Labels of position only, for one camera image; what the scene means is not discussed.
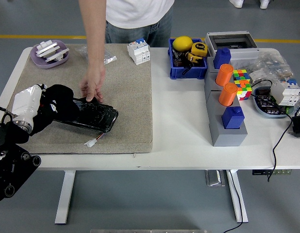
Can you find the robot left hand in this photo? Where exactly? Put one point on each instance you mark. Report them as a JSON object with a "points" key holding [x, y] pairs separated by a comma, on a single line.
{"points": [[26, 102]]}

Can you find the person's right hand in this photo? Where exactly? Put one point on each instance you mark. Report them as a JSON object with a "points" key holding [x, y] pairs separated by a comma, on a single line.
{"points": [[94, 80]]}

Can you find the black plastic-wrapped panel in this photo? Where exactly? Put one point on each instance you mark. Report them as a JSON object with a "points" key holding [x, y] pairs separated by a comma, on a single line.
{"points": [[96, 119]]}

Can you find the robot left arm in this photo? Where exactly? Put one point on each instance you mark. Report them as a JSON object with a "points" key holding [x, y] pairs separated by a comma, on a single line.
{"points": [[11, 170]]}

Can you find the person's right forearm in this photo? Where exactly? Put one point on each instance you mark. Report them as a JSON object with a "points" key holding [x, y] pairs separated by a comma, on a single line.
{"points": [[95, 36]]}

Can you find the table control panel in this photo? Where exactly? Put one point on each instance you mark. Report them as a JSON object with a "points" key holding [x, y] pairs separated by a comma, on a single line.
{"points": [[261, 172]]}

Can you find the clear bag of screws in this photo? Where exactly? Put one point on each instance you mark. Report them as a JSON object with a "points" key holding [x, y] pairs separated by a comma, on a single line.
{"points": [[110, 57]]}

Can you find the grey-brown mat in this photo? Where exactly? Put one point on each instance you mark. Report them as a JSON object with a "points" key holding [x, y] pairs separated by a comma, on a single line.
{"points": [[128, 97]]}

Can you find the purple tray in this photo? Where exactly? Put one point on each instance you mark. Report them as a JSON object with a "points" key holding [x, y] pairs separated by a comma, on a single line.
{"points": [[40, 63]]}

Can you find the white circuit breaker, blue levers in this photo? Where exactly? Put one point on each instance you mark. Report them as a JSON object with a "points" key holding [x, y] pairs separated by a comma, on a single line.
{"points": [[286, 93], [138, 52]]}

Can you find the person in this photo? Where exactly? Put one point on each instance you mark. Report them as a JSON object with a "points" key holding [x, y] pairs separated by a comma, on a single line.
{"points": [[140, 14]]}

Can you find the blue plastic bin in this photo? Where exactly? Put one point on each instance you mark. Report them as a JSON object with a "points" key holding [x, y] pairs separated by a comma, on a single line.
{"points": [[188, 74]]}

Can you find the yellow lemon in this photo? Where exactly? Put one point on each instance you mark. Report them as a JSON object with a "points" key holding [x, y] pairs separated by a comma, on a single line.
{"points": [[182, 43]]}

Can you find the white table leg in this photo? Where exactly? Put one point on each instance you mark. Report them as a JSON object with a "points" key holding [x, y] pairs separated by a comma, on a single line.
{"points": [[237, 213], [65, 196]]}

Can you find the yellow tape measure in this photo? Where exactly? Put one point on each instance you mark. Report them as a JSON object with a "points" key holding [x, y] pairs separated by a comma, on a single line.
{"points": [[194, 58], [199, 49]]}

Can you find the blue block with knob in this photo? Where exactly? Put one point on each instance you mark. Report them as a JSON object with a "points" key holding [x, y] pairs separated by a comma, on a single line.
{"points": [[221, 59], [233, 120]]}

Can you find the orange cylinder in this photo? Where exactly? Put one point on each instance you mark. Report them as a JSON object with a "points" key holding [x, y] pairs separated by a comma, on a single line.
{"points": [[227, 95], [224, 75]]}

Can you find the grey block holder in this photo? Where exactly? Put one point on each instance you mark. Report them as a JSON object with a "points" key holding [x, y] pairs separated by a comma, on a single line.
{"points": [[227, 138]]}

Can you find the colourful puzzle cube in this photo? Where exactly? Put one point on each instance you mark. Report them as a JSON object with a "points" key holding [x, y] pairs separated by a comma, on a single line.
{"points": [[244, 91], [242, 74]]}

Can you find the white shoe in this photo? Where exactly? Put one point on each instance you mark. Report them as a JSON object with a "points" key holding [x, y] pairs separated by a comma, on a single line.
{"points": [[265, 3], [236, 3]]}

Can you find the blue-grey tray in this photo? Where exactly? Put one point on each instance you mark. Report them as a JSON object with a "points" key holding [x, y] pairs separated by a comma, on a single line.
{"points": [[259, 106]]}

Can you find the black electronic modules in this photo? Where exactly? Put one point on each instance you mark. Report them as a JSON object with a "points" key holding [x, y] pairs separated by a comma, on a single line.
{"points": [[267, 102]]}

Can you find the clear bags of parts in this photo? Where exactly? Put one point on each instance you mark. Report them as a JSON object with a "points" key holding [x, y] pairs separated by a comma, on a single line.
{"points": [[273, 65]]}

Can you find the black power adapter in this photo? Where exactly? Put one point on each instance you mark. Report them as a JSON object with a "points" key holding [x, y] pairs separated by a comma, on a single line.
{"points": [[298, 126]]}

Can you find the white plastic bracket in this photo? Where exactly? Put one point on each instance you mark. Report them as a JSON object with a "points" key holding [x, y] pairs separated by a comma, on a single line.
{"points": [[56, 55], [45, 48]]}

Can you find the grey electrical enclosure box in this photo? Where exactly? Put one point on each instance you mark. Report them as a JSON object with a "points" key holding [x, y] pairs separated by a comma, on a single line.
{"points": [[244, 53]]}

